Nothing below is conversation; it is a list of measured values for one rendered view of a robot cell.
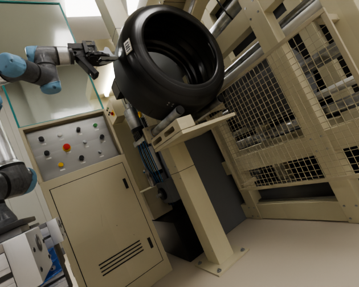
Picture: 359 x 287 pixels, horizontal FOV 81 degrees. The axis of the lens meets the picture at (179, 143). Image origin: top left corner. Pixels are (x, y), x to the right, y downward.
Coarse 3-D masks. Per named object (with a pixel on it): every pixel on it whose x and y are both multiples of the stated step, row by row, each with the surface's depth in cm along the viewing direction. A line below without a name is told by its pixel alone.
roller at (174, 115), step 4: (176, 108) 99; (180, 108) 100; (172, 112) 102; (176, 112) 99; (180, 112) 99; (168, 116) 106; (172, 116) 103; (176, 116) 102; (164, 120) 111; (168, 120) 108; (172, 120) 106; (160, 124) 116; (164, 124) 112; (168, 124) 111; (156, 128) 121; (160, 128) 117; (164, 128) 116; (152, 132) 127; (156, 132) 123
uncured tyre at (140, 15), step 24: (144, 24) 98; (168, 24) 126; (192, 24) 116; (120, 48) 97; (144, 48) 95; (168, 48) 139; (192, 48) 137; (216, 48) 117; (120, 72) 103; (144, 72) 94; (192, 72) 143; (216, 72) 111; (144, 96) 101; (168, 96) 98; (192, 96) 101
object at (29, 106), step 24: (0, 24) 144; (24, 24) 151; (48, 24) 159; (0, 48) 140; (24, 48) 147; (72, 72) 158; (24, 96) 139; (48, 96) 146; (72, 96) 153; (96, 96) 161; (24, 120) 135; (48, 120) 141
